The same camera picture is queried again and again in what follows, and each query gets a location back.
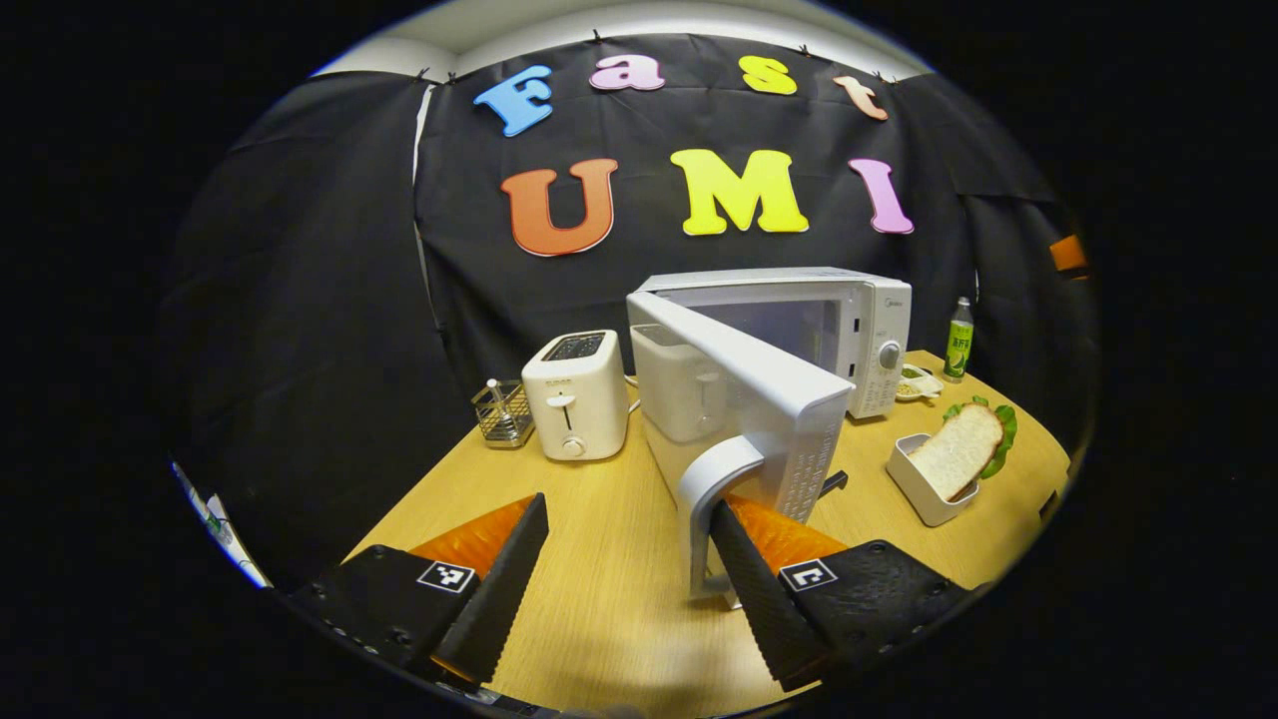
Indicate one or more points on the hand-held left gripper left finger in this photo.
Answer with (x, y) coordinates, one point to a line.
(499, 589)

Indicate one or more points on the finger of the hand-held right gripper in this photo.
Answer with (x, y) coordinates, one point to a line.
(1066, 254)

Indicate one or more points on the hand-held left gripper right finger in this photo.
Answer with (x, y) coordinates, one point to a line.
(759, 609)

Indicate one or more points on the white microwave oven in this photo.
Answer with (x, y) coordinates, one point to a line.
(789, 399)

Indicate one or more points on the sandwich with lettuce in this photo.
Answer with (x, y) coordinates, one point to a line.
(958, 449)

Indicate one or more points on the green drink bottle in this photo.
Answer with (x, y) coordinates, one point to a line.
(959, 345)

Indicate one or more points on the white rectangular tray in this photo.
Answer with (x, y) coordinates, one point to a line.
(919, 494)

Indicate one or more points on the white divided plate with grains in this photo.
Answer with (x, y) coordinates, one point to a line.
(919, 384)

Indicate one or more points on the white toaster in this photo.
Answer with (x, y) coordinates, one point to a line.
(579, 399)

